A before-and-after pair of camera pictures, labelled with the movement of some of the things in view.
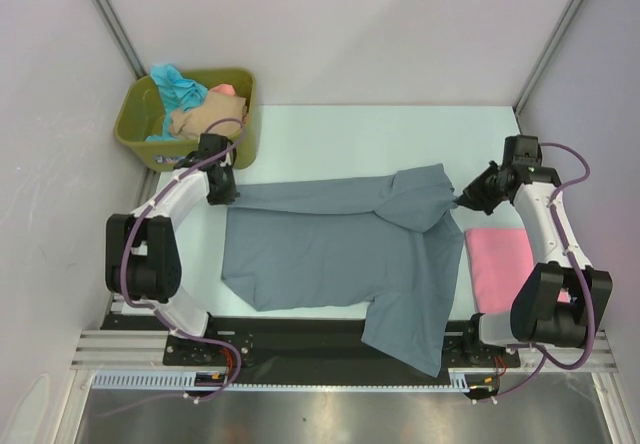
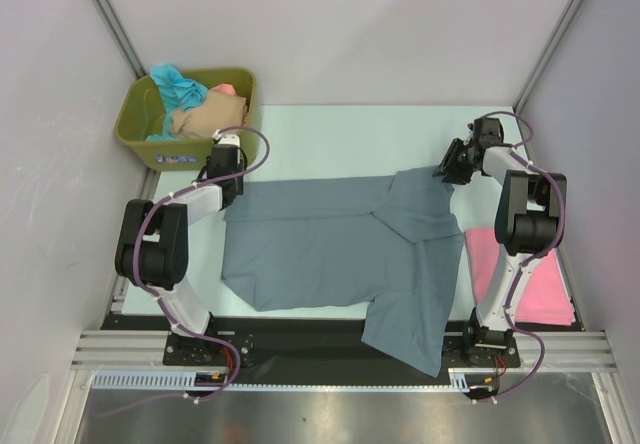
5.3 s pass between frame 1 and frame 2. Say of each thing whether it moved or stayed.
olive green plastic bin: stayed
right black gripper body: moved
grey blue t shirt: stayed
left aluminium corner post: stayed
